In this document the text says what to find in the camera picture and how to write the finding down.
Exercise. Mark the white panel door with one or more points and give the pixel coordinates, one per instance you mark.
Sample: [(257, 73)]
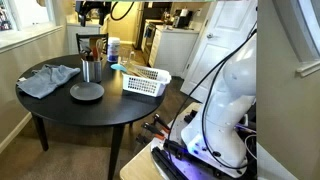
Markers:
[(216, 20)]

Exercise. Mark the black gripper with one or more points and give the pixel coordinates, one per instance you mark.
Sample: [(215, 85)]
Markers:
[(93, 5)]

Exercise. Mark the red spatula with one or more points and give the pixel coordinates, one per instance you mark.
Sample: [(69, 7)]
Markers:
[(95, 53)]

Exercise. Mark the wipes canister with white lid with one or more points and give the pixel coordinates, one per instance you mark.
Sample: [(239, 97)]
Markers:
[(113, 50)]

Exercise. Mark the teal green ladle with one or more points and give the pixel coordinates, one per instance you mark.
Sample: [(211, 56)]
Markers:
[(118, 67)]

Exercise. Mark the kitchen stove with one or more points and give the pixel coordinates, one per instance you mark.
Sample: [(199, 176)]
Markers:
[(148, 36)]

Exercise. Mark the black coffee maker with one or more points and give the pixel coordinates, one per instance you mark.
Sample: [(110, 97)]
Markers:
[(181, 18)]

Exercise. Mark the black metal chair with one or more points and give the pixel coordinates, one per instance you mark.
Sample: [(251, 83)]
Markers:
[(91, 34)]

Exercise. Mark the black metal rail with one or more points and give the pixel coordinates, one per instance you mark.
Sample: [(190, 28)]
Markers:
[(166, 163)]

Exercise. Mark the white plastic slotted basket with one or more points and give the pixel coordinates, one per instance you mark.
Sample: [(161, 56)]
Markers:
[(143, 85)]

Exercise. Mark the wooden spatula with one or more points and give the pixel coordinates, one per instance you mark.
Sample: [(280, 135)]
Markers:
[(136, 70)]

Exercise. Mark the black round table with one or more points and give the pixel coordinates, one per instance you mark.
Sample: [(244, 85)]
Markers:
[(100, 110)]

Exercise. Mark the black round plate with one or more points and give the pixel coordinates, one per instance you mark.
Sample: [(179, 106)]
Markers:
[(87, 91)]

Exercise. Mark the white low cabinet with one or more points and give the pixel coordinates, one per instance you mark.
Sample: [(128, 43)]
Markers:
[(71, 40)]

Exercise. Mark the white kitchen counter cabinet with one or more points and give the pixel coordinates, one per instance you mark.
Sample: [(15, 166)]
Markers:
[(173, 50)]

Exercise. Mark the blue-grey cloth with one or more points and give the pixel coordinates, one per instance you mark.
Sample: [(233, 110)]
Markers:
[(46, 80)]

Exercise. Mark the white framed window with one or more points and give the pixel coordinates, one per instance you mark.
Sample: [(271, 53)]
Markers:
[(30, 13)]

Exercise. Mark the silver utensil container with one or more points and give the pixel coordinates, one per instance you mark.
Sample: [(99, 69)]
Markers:
[(91, 71)]

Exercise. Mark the light wooden robot platform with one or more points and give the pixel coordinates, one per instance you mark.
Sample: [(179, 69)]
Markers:
[(140, 166)]

